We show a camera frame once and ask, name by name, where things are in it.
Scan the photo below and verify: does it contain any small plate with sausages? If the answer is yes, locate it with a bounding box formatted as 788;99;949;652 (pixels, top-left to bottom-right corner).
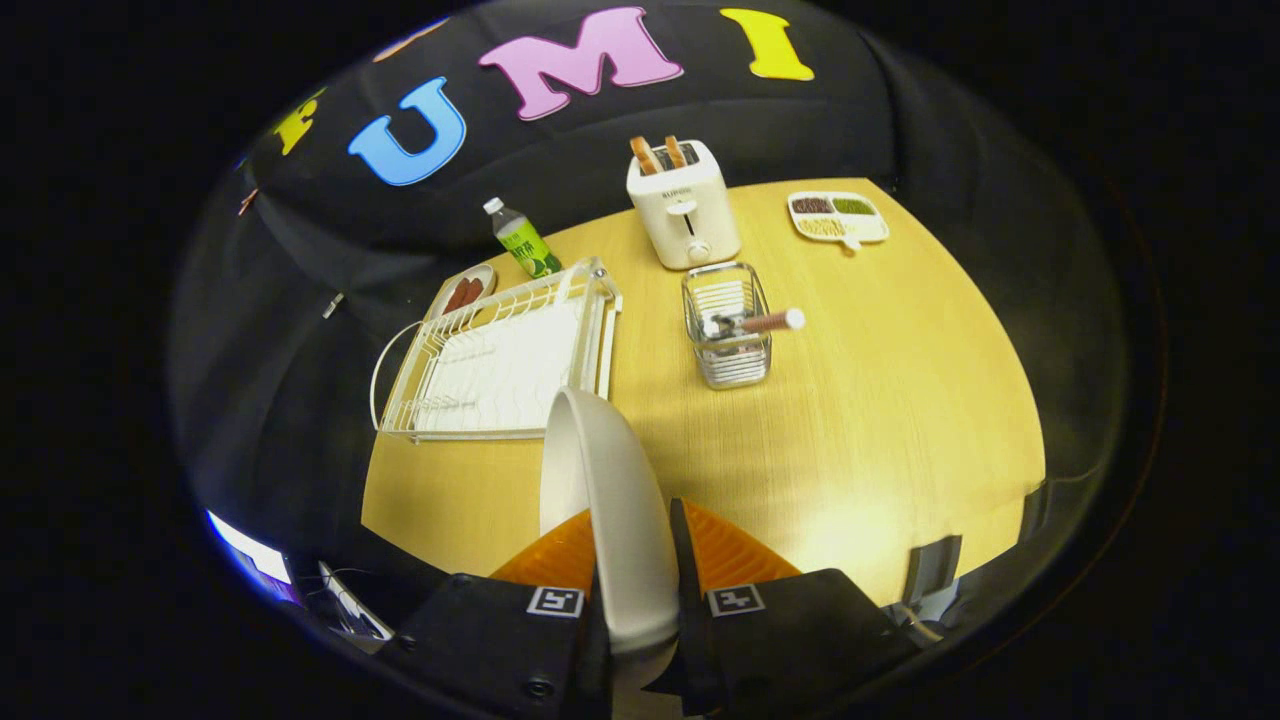
425;263;498;323

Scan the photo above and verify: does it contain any red checkered handle spoon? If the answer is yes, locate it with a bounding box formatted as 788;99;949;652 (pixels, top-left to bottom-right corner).
700;308;807;341

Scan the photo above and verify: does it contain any large beige plate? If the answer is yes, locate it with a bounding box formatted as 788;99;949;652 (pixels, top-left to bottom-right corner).
538;386;683;691

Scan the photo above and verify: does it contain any lit computer monitor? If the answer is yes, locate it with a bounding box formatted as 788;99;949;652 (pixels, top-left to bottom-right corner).
205;510;301;606

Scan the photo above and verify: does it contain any metal wire basket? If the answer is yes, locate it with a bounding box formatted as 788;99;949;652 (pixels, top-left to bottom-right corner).
681;261;774;390

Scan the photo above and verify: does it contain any white wire dish rack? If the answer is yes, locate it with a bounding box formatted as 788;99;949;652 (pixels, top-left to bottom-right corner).
369;256;624;444

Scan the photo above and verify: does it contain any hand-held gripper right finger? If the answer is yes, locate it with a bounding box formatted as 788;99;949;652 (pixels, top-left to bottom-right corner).
646;497;921;719

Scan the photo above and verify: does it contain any white slim device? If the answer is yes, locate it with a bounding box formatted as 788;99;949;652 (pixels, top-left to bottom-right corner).
318;562;396;641

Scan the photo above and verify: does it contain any divided tray with beans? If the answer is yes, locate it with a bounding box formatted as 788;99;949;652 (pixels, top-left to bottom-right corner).
787;190;891;251

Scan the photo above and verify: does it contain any black table bracket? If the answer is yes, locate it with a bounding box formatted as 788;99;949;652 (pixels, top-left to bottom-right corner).
903;535;963;613

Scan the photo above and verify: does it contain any white toaster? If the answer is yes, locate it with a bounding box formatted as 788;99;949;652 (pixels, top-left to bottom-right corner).
626;139;743;271

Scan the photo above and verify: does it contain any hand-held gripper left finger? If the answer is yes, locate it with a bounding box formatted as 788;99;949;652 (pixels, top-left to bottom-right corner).
398;508;615;720

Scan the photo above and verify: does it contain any green label drink bottle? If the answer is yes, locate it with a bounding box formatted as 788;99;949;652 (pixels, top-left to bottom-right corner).
483;197;564;280

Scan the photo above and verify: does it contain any black backdrop cloth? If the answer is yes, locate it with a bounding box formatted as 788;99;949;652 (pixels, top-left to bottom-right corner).
168;0;1131;601

